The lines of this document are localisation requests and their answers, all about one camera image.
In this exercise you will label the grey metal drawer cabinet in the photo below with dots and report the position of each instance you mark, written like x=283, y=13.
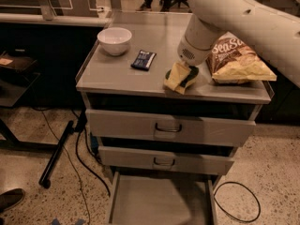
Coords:
x=110, y=83

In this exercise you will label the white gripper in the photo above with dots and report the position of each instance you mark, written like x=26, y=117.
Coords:
x=192, y=54

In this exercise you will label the dark blue snack packet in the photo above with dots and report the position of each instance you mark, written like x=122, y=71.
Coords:
x=144, y=60

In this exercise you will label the dark shoe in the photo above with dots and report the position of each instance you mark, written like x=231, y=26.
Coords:
x=11, y=198

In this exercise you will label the green and yellow sponge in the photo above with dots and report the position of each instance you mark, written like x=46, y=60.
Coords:
x=187, y=82

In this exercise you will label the middle grey drawer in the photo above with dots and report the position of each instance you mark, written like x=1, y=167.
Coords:
x=165, y=161

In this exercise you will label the top grey drawer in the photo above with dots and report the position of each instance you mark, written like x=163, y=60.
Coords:
x=169, y=128

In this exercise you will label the brown yellow chip bag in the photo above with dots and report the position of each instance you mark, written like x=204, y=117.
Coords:
x=233, y=61

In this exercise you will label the black stand leg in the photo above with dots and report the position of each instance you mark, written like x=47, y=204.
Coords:
x=45, y=178

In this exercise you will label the white ceramic bowl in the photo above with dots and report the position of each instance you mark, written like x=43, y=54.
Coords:
x=115, y=40

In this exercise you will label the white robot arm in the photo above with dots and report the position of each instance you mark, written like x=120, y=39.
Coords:
x=274, y=35

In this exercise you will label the dark side table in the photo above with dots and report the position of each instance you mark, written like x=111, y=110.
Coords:
x=13, y=87

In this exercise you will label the bottom grey open drawer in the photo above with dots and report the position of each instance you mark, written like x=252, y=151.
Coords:
x=161, y=198

